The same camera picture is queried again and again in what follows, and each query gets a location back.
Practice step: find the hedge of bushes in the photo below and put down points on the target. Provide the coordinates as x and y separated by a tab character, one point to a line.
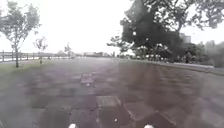
203	53

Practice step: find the low stone kerb wall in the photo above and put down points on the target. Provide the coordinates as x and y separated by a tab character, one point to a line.
186	65

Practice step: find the robot's own part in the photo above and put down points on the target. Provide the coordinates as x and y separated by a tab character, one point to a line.
148	126
72	126

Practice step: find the small distant tree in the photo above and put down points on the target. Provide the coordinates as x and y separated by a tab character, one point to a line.
68	49

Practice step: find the large dark tree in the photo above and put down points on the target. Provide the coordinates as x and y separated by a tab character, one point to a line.
156	30

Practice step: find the young leafy tree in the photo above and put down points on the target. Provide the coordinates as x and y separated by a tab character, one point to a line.
16	26

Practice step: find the dark paved path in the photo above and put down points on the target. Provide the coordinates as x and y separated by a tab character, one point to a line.
110	86

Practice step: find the railing fence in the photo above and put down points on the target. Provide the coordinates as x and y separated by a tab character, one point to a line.
30	55

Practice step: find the grass strip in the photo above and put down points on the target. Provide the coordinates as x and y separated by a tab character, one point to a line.
13	66

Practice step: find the building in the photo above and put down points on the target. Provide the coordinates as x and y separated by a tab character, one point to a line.
185	38

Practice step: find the small thin tree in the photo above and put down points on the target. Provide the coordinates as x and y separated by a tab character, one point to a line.
40	45

